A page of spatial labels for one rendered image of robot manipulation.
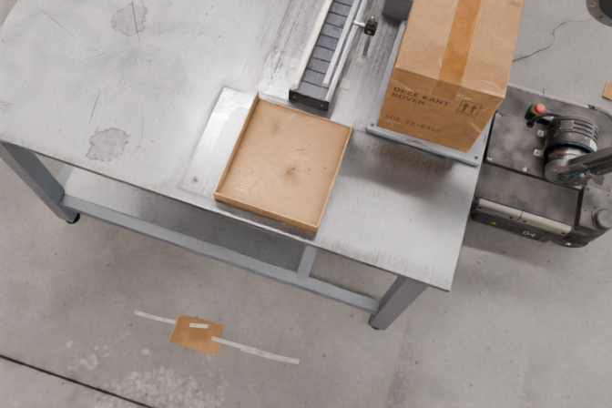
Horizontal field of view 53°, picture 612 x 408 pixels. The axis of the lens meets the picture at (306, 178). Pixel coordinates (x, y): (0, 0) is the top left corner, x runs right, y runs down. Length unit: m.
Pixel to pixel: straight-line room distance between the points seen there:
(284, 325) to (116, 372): 0.60
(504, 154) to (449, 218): 0.82
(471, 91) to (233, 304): 1.26
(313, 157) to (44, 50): 0.77
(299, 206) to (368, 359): 0.91
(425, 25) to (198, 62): 0.61
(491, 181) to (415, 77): 0.99
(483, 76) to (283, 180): 0.52
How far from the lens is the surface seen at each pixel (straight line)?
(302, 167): 1.53
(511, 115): 2.44
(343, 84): 1.65
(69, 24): 1.83
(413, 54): 1.38
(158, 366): 2.27
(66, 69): 1.75
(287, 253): 2.09
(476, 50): 1.42
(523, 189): 2.32
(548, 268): 2.52
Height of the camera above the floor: 2.23
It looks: 67 degrees down
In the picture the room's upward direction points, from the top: 7 degrees clockwise
